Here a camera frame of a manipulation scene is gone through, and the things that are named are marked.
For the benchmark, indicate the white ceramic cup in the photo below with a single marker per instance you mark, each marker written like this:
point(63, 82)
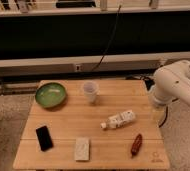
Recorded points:
point(90, 90)

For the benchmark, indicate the white plastic bottle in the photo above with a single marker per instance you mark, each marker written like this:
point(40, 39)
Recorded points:
point(119, 120)

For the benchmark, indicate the brown red sausage object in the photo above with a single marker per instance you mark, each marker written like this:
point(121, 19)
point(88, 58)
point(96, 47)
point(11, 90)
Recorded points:
point(136, 145)

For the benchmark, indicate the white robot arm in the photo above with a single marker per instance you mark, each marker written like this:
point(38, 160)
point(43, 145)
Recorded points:
point(171, 81)

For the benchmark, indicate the white wall socket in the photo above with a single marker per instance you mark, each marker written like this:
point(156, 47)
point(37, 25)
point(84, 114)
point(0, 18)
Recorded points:
point(78, 68)

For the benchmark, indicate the black smartphone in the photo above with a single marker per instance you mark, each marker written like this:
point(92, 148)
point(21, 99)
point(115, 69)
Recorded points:
point(44, 138)

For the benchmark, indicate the green bowl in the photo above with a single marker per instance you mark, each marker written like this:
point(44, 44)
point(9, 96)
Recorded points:
point(50, 94)

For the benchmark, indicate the wooden table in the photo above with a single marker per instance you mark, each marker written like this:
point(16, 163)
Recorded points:
point(76, 118)

